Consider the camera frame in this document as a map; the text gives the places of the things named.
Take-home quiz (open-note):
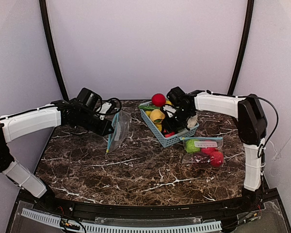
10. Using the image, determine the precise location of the red toy strawberry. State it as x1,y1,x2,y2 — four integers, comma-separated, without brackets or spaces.
164,132,175,138

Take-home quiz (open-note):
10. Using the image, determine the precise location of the red toy apple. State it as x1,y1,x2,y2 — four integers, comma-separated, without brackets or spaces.
210,151,224,167

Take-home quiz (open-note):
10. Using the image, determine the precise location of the black front frame rail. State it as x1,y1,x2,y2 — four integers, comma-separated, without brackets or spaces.
4,189,291,233

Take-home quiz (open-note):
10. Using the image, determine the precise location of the black left frame post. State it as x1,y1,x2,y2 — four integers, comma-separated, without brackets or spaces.
39,0,69,100

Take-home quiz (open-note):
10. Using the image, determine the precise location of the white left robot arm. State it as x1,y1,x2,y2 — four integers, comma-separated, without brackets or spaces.
0,99,114,199

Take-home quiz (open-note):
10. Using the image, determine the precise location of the black right frame post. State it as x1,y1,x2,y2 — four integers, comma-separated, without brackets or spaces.
227,0,255,95

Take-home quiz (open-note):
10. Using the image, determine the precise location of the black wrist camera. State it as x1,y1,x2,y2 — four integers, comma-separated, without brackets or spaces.
166,86,185,106
76,87,101,110

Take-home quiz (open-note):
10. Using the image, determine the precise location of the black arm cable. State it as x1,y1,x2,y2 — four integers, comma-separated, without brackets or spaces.
92,97,123,117
206,90,279,158

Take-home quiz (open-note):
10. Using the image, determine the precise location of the green toy cucumber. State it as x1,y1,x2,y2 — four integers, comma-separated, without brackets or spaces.
138,104,160,111

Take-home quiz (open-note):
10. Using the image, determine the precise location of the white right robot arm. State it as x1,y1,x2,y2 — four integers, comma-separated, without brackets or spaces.
161,87,267,192

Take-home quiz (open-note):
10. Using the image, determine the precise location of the white toy cauliflower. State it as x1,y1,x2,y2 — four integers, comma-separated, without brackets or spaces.
187,114,198,129

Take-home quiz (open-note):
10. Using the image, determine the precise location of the clear zip bag blue zipper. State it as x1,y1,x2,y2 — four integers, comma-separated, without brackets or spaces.
180,137,225,167

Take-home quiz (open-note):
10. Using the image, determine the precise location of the black frame post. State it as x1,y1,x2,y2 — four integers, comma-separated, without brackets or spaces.
39,0,69,100
227,0,255,95

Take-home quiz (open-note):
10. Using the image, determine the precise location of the white slotted cable duct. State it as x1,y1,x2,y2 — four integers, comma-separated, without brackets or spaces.
21,208,222,233

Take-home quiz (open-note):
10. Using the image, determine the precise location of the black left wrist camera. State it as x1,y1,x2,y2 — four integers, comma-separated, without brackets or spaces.
76,87,101,110

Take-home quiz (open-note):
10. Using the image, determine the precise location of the blue perforated plastic basket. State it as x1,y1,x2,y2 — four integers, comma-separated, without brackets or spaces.
138,101,199,148

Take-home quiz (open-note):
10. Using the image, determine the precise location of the red toy tomato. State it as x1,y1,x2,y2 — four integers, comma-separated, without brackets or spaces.
151,93,166,107

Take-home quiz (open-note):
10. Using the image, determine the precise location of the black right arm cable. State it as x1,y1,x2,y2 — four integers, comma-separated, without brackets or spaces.
206,90,279,158

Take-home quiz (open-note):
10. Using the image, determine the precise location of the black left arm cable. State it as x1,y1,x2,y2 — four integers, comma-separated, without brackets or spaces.
92,97,123,117

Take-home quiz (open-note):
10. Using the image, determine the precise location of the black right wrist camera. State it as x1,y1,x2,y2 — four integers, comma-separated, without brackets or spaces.
166,86,185,106

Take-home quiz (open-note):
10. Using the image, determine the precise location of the green toy apple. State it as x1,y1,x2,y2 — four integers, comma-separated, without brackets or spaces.
185,139,201,153

